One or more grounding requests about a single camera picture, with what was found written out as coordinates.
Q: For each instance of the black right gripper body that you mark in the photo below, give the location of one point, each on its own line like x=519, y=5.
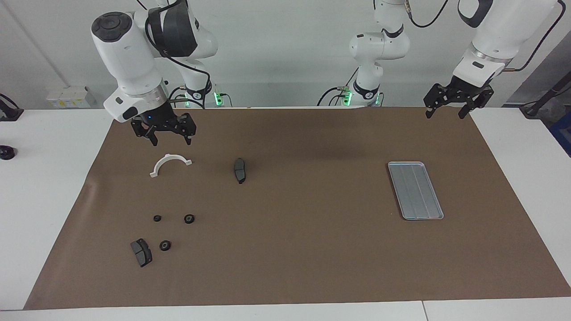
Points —
x=159, y=117

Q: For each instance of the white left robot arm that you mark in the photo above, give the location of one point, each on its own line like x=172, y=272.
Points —
x=499, y=31

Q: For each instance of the black round knob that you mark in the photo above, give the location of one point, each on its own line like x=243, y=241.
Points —
x=6, y=153

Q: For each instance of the white wall socket box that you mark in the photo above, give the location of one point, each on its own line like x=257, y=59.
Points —
x=67, y=96

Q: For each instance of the slim grey brake pad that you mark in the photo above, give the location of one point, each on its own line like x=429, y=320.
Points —
x=240, y=169

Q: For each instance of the blue crate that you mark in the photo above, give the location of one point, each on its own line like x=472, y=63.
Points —
x=563, y=133

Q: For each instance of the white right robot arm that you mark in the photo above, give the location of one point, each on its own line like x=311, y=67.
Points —
x=129, y=53

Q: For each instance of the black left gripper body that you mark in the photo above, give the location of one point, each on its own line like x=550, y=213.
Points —
x=466, y=90

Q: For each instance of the wide grey brake pad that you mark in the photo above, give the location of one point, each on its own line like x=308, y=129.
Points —
x=142, y=253

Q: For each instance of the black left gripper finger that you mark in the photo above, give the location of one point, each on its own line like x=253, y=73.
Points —
x=478, y=101
x=437, y=97

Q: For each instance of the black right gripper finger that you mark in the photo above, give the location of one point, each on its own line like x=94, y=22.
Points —
x=189, y=127
x=143, y=129

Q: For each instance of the brown table mat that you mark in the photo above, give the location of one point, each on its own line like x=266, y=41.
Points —
x=290, y=249

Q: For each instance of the silver metal tray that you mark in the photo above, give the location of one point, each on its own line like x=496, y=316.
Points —
x=417, y=191

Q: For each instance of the black table clamp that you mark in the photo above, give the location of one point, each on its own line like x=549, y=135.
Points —
x=9, y=113

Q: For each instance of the white curved plastic bracket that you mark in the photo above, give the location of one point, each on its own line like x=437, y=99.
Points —
x=171, y=156

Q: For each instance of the black stand rod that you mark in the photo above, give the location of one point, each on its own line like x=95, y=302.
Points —
x=533, y=110

